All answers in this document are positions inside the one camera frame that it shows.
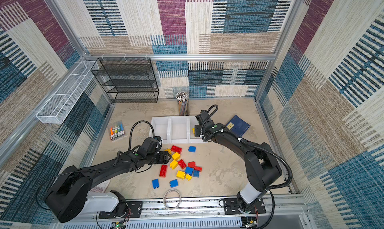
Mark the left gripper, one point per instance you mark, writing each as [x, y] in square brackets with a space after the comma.
[164, 157]

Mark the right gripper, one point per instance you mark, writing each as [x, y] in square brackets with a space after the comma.
[197, 133]

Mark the long red brick top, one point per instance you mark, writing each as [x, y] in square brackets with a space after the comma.
[176, 149]

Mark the long red brick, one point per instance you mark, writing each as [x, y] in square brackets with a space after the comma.
[176, 149]
[163, 171]

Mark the small blue brick top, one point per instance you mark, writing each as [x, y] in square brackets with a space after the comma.
[192, 149]

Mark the small red brick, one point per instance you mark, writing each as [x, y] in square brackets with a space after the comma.
[196, 168]

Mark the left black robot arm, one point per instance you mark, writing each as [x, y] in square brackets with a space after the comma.
[70, 194]

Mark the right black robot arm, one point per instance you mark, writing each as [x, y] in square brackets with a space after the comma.
[265, 169]

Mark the right white bin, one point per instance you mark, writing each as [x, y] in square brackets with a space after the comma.
[192, 123]

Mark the white bin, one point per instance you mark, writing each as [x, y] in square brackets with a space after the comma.
[179, 129]
[192, 123]
[162, 128]

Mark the middle white bin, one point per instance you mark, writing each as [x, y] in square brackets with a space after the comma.
[179, 129]

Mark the left white bin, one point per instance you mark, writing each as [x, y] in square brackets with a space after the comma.
[162, 128]

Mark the blue book yellow label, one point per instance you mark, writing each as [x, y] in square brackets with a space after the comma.
[238, 126]

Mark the cup of coloured pencils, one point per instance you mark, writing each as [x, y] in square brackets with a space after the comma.
[183, 100]

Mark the marker pen pack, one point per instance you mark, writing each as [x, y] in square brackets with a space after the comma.
[117, 131]

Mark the pink white calculator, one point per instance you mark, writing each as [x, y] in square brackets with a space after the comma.
[101, 188]

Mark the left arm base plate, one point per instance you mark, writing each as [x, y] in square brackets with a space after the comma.
[125, 210]

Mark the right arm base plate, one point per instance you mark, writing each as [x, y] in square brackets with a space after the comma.
[236, 206]

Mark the black wire shelf rack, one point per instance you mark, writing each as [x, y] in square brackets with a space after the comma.
[127, 79]

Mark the white wire mesh basket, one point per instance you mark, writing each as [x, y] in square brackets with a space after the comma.
[61, 103]

